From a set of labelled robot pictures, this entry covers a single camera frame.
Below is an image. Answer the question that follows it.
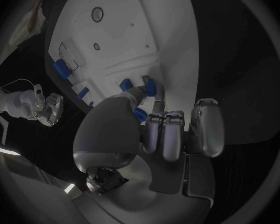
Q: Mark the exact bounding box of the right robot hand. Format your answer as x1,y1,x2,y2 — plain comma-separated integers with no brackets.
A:
34,92,64,127

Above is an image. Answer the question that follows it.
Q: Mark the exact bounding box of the white cable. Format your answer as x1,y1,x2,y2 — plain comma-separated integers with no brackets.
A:
0,78,35,94

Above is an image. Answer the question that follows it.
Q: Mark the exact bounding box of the white task board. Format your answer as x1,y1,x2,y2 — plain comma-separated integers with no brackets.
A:
44,0,201,133

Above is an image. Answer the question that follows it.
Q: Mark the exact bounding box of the large blue block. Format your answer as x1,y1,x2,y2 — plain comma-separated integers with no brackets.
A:
52,58,73,80

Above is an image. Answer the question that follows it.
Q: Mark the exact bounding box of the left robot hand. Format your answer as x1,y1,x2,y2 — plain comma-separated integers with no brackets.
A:
71,83,226,224

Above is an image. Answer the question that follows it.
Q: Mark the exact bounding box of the blue gear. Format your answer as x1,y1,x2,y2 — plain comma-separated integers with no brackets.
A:
133,108,147,124

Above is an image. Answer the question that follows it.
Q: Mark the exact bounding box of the blue plug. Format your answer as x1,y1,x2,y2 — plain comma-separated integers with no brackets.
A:
146,78,156,97

